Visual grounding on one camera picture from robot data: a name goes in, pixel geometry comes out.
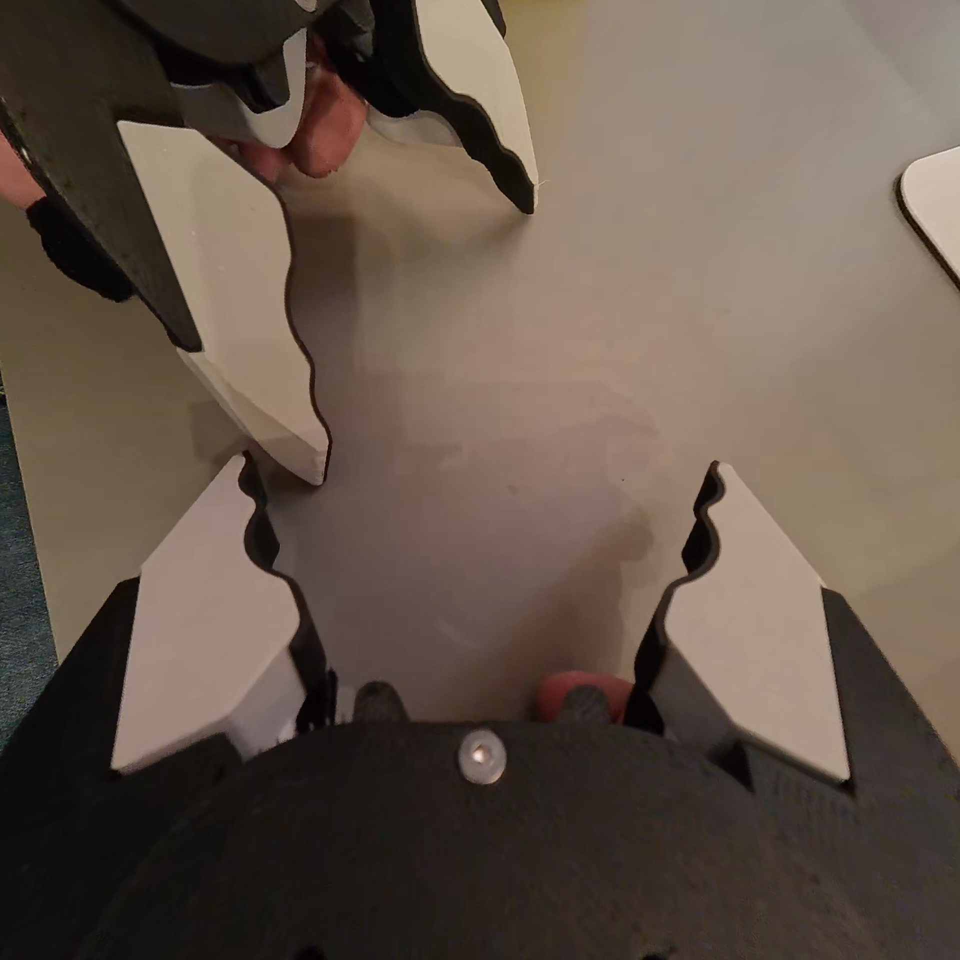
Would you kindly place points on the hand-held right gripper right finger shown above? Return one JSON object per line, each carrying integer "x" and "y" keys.
{"x": 757, "y": 652}

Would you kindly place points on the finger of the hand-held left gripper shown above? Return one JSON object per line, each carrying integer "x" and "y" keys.
{"x": 487, "y": 67}
{"x": 225, "y": 262}

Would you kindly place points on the person's left hand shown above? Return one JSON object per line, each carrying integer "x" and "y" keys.
{"x": 330, "y": 127}

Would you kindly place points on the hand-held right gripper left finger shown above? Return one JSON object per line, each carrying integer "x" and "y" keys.
{"x": 202, "y": 637}

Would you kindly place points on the white metal stand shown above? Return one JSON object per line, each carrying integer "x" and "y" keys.
{"x": 937, "y": 210}

